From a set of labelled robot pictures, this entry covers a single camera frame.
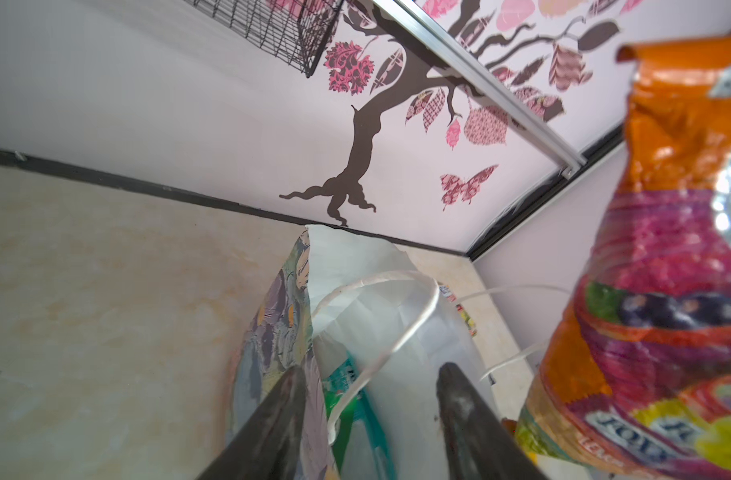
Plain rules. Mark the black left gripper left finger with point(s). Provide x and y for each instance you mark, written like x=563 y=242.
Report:
x=269 y=445

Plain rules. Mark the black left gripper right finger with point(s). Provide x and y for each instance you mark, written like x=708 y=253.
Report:
x=476 y=444

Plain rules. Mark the teal Fox's candy packet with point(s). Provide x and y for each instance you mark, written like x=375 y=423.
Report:
x=364 y=451

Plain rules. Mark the floral white paper bag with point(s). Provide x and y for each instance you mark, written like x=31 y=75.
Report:
x=363 y=321

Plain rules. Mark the orange red Fox's candy packet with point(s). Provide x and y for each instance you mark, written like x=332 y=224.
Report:
x=636 y=379

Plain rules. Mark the rear aluminium rail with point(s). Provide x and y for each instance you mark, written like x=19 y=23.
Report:
x=419 y=24

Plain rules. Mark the black wire basket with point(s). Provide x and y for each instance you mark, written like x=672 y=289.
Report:
x=294 y=31

